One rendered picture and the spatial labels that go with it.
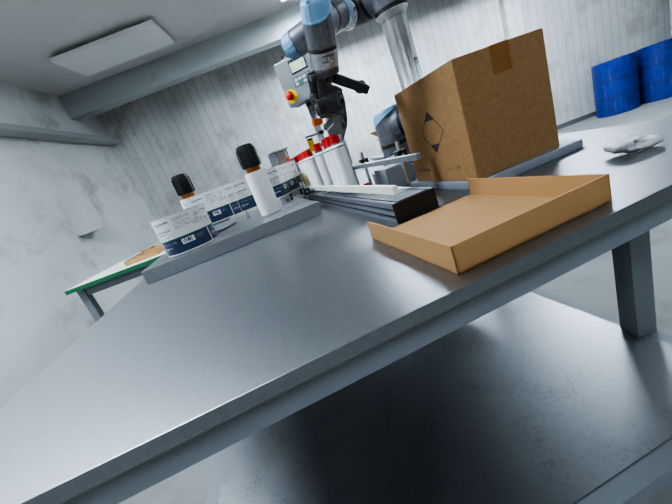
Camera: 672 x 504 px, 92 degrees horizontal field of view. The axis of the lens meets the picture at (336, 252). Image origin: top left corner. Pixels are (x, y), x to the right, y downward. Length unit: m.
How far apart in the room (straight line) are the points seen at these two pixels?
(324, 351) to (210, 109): 6.09
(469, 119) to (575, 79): 7.12
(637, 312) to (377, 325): 1.01
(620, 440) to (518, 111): 0.78
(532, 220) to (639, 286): 0.79
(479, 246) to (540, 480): 0.65
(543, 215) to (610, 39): 7.93
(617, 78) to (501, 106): 6.62
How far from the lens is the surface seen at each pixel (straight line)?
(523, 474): 0.99
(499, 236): 0.47
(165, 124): 6.56
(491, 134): 0.87
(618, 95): 7.50
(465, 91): 0.84
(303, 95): 1.63
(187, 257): 1.26
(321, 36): 0.95
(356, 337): 0.37
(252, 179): 1.38
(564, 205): 0.54
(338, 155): 1.13
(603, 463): 1.02
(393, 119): 1.36
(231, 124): 6.25
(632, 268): 1.22
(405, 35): 1.36
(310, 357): 0.38
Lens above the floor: 1.02
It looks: 16 degrees down
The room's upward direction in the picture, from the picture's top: 21 degrees counter-clockwise
